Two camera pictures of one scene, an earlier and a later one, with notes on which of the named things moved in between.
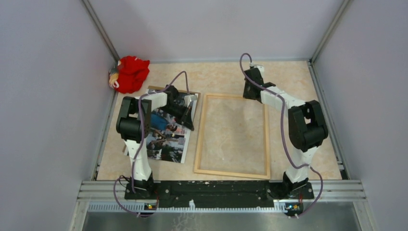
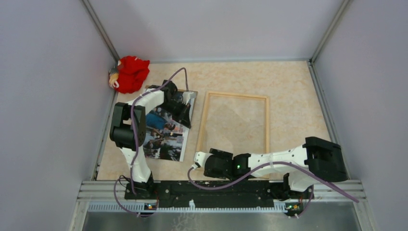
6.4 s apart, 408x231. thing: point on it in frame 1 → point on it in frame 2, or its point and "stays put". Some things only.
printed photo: [169, 137] stays put
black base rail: [217, 194] stays put
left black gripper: [185, 117] stays put
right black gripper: [245, 95] → [220, 154]
